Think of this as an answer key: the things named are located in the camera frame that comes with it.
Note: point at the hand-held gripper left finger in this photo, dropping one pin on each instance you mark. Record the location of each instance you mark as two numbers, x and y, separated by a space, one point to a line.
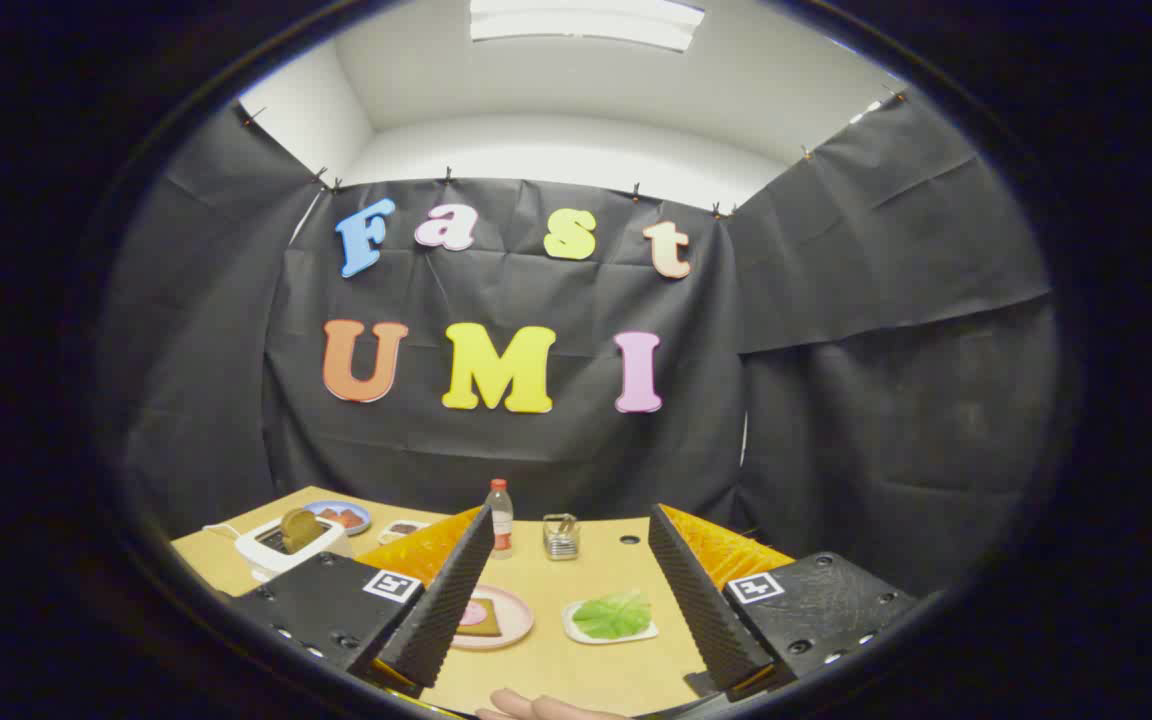
446 600

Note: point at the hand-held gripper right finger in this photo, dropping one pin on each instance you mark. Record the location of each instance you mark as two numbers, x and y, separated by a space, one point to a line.
701 600

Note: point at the green lettuce leaf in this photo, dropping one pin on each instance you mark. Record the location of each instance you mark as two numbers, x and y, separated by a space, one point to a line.
611 615

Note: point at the brown toast slice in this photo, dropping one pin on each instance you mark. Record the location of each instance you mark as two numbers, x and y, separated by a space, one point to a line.
301 530

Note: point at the pink ham slice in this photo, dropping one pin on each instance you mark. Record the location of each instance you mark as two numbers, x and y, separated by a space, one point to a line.
474 613

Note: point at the brown bread slice with ham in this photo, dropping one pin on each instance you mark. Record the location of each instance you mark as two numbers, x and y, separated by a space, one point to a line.
486 627

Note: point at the pink plate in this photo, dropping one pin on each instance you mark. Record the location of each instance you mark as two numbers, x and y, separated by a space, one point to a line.
511 615

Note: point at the white divided grain tray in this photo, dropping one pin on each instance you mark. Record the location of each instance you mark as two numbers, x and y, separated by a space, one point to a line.
401 528

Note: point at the clear water bottle red cap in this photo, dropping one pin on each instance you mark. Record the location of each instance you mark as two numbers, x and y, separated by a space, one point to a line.
501 520

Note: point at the blue plate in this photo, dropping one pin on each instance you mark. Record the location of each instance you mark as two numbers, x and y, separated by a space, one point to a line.
364 520

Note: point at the white square plate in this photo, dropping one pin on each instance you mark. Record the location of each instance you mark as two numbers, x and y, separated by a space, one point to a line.
572 628

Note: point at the black backdrop cloth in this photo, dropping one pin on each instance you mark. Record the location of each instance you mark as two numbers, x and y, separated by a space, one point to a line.
536 450

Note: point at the white toaster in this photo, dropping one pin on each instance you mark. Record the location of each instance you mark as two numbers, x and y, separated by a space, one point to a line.
261 562

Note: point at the ceiling light panel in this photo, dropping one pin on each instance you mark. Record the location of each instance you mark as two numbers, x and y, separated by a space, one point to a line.
586 25

